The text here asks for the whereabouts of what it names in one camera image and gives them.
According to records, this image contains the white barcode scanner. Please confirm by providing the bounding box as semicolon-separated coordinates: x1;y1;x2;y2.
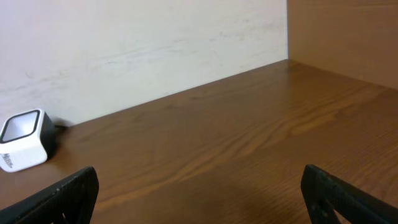
1;109;57;172

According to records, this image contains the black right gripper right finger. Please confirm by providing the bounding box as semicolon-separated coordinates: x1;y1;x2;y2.
300;164;397;223

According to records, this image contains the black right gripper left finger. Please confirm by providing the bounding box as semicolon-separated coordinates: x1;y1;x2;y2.
1;166;99;223

